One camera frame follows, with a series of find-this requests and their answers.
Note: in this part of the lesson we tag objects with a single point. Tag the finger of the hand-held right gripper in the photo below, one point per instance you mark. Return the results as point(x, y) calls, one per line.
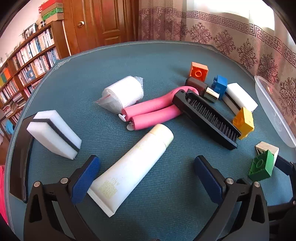
point(285, 165)

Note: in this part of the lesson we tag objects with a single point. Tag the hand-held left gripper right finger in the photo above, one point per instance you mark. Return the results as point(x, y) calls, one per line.
point(208, 183)

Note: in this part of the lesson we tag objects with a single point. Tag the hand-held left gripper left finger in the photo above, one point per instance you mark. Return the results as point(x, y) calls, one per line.
point(85, 178)

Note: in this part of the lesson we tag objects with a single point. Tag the green toy block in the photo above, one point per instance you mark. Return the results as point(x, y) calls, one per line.
point(261, 168)

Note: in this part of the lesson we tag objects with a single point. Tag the white wedge block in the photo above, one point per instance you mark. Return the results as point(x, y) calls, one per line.
point(268, 147)

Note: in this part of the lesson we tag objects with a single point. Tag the cream white squeeze tube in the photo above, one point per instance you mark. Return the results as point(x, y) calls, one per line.
point(131, 166)

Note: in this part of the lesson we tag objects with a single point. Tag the white sponge with black stripe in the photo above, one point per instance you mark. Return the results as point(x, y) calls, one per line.
point(240, 96)
point(53, 136)

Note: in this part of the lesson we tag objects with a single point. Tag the clear plastic bowl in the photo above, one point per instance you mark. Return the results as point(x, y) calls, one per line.
point(275, 111)

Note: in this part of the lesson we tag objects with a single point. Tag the yellow toy block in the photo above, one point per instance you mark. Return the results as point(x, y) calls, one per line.
point(244, 120)

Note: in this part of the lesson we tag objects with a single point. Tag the black hairbrush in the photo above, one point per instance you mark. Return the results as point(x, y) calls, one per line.
point(208, 118)

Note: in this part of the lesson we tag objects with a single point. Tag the white roll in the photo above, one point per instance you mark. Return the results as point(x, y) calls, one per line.
point(124, 95)

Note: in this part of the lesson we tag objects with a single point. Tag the pink foam hair curler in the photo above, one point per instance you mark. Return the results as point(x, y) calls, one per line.
point(150, 111)

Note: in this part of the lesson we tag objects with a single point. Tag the brown lipstick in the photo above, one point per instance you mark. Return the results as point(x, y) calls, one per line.
point(196, 84)

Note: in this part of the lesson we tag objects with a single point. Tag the blue toy block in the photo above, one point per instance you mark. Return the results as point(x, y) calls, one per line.
point(220, 84)

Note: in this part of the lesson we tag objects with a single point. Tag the orange toy block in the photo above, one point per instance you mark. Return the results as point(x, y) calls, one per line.
point(198, 71)

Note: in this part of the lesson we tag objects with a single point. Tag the teal cloth desktop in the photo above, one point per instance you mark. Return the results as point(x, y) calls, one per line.
point(81, 88)

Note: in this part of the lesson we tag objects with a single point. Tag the black chair backrest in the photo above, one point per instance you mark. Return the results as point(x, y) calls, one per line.
point(19, 157)

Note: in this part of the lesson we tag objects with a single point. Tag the pink cloth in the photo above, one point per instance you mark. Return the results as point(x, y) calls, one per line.
point(2, 185)

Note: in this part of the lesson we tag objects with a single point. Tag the blue stool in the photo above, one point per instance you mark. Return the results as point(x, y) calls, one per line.
point(9, 127)

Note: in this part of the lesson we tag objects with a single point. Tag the wooden bookshelf with books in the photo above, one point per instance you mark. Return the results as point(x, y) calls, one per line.
point(27, 60)

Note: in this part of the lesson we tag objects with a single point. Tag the patterned pink curtain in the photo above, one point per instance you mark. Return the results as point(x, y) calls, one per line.
point(231, 34)

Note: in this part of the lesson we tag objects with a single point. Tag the brass door knob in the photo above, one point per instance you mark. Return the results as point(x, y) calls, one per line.
point(80, 24)

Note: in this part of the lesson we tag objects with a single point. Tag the framed photo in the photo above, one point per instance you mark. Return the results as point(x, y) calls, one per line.
point(30, 30)

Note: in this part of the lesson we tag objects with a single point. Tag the brown wooden door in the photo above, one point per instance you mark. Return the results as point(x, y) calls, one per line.
point(104, 20)

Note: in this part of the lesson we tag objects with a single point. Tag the brown cardboard box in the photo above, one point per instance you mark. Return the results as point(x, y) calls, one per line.
point(53, 18)

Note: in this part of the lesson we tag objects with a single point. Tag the red box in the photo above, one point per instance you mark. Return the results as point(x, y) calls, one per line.
point(48, 4)

